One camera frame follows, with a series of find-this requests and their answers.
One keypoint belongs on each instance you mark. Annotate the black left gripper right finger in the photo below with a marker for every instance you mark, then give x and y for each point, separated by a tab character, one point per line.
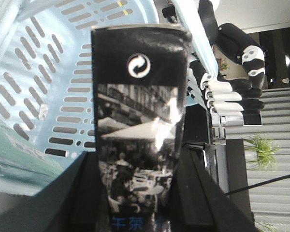
198	204

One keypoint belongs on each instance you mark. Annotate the light blue plastic basket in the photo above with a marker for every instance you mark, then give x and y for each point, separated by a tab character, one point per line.
46	92

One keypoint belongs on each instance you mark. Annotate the black Franzzi wafer box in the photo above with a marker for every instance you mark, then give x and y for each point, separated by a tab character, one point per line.
139	74

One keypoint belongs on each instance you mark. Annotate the teal goji berry pouch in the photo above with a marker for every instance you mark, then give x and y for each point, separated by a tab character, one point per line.
22	162

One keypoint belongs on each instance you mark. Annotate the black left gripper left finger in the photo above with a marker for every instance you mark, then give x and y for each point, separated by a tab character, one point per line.
75	201

